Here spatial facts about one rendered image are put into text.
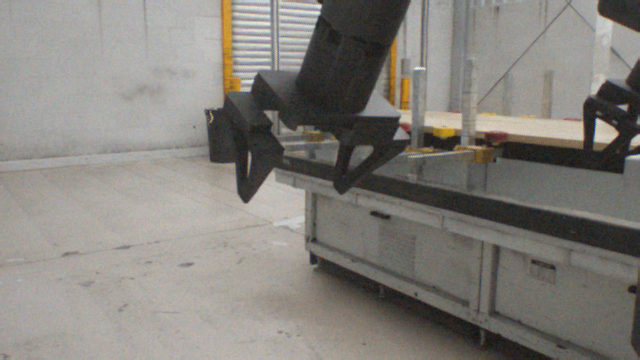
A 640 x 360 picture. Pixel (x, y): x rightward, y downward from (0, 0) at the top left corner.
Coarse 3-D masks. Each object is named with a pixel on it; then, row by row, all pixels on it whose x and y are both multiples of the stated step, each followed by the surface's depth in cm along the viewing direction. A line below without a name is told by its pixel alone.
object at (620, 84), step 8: (632, 72) 65; (608, 80) 64; (616, 80) 65; (624, 80) 67; (632, 80) 65; (608, 88) 64; (616, 88) 63; (624, 88) 63; (632, 88) 64; (632, 96) 62
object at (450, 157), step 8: (448, 152) 191; (456, 152) 191; (464, 152) 191; (472, 152) 194; (496, 152) 201; (408, 160) 181; (416, 160) 179; (424, 160) 181; (432, 160) 183; (440, 160) 185; (448, 160) 188; (456, 160) 190
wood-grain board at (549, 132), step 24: (408, 120) 267; (432, 120) 267; (456, 120) 267; (480, 120) 267; (504, 120) 267; (528, 120) 267; (552, 120) 267; (552, 144) 188; (576, 144) 181; (600, 144) 175
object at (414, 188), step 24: (288, 168) 294; (312, 168) 275; (384, 192) 234; (408, 192) 222; (432, 192) 211; (456, 192) 202; (480, 192) 199; (480, 216) 194; (504, 216) 185; (528, 216) 178; (552, 216) 171; (576, 216) 165; (600, 216) 164; (576, 240) 165; (600, 240) 159; (624, 240) 153
